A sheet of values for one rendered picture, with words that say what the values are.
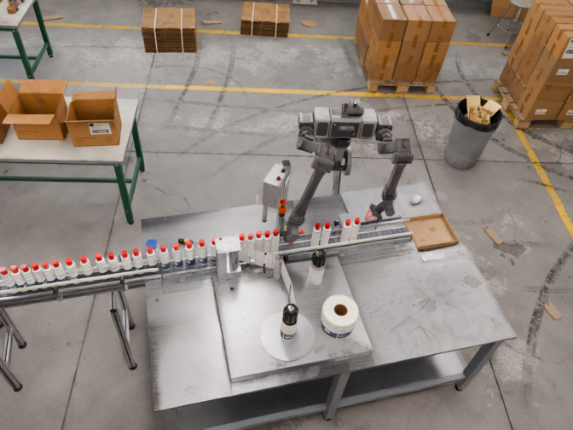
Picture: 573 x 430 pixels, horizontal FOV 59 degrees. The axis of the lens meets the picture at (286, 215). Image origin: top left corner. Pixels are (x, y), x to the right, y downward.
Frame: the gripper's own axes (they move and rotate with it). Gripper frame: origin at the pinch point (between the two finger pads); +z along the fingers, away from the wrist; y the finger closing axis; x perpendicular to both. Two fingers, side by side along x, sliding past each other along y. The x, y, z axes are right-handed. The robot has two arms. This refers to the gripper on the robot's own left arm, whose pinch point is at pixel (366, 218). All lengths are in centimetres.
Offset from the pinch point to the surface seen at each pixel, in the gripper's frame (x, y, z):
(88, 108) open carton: -123, -157, 125
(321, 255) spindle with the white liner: -39, 31, 17
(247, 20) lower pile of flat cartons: 63, -422, 72
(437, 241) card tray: 56, 9, -17
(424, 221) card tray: 54, -9, -15
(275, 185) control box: -74, 0, 9
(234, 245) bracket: -72, 13, 50
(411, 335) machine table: 20, 73, 12
